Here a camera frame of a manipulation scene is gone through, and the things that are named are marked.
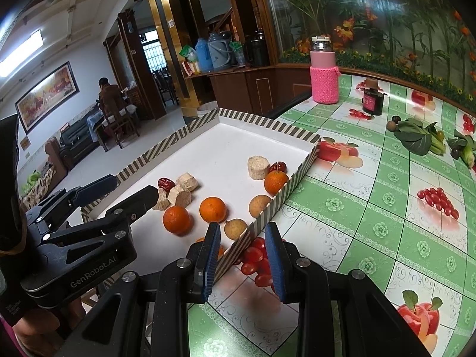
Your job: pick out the patterned blanket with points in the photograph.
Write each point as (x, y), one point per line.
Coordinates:
(37, 190)

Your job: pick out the grey-blue kettle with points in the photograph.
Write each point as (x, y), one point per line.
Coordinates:
(219, 50)

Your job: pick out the red and white box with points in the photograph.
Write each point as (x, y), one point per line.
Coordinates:
(190, 68)

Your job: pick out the pink bottle with knitted sleeve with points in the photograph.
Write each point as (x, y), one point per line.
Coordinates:
(324, 80)

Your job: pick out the black kettle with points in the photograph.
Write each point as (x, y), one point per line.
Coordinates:
(257, 50)

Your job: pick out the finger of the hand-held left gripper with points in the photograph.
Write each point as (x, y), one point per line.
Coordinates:
(98, 186)
(139, 200)

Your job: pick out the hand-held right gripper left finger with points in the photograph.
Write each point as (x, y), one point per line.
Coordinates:
(210, 262)

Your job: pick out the dark leather sofa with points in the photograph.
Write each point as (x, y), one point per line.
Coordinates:
(76, 135)

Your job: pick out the framed wall painting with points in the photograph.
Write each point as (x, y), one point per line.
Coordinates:
(47, 95)

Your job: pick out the white bucket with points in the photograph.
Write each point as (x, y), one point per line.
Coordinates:
(206, 109)

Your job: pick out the wooden chair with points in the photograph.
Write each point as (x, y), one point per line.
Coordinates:
(121, 125)

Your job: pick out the green bok choy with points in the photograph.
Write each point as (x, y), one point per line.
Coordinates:
(416, 138)

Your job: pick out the brown round longan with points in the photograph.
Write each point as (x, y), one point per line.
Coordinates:
(259, 205)
(235, 228)

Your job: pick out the wooden cabinet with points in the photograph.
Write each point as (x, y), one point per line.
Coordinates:
(245, 85)

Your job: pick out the person's left hand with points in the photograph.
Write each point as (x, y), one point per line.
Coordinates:
(41, 338)

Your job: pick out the corn cob with husk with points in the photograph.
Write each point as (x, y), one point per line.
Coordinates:
(469, 157)

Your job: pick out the black jar with red label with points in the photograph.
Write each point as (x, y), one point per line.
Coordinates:
(372, 101)

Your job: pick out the flower mural glass panel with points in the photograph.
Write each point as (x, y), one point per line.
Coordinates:
(390, 26)

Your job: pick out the blue thermos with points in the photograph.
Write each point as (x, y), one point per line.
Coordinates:
(202, 55)

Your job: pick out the dark green leafy vegetable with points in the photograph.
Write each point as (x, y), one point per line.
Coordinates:
(461, 141)

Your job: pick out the small dark round fruit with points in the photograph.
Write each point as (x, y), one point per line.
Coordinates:
(396, 119)

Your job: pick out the white tray with striped rim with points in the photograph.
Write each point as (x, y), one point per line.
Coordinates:
(223, 141)

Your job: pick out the dark wooden dining chairs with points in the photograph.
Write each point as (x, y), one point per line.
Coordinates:
(165, 81)

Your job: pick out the small green round fruit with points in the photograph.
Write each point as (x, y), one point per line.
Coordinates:
(440, 135)

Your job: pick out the brown sofa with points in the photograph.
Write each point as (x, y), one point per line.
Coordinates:
(55, 154)

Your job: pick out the green checked fruit-print tablecloth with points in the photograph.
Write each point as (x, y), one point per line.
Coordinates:
(372, 193)

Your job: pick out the orange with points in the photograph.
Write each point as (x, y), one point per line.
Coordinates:
(177, 220)
(276, 183)
(212, 209)
(222, 250)

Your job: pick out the green and white bag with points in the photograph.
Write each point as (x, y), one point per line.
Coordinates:
(189, 54)

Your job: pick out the ceiling light panel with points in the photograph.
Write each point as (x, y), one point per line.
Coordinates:
(20, 52)

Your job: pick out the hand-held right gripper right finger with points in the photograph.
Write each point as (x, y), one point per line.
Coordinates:
(275, 264)

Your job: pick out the dark purple round fruit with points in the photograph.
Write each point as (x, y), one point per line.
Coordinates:
(455, 153)

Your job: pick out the clear glass jar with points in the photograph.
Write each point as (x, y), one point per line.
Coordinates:
(238, 55)

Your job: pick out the small brown round fruit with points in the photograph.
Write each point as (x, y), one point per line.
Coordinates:
(391, 125)

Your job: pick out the red date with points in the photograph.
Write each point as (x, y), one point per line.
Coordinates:
(278, 166)
(165, 183)

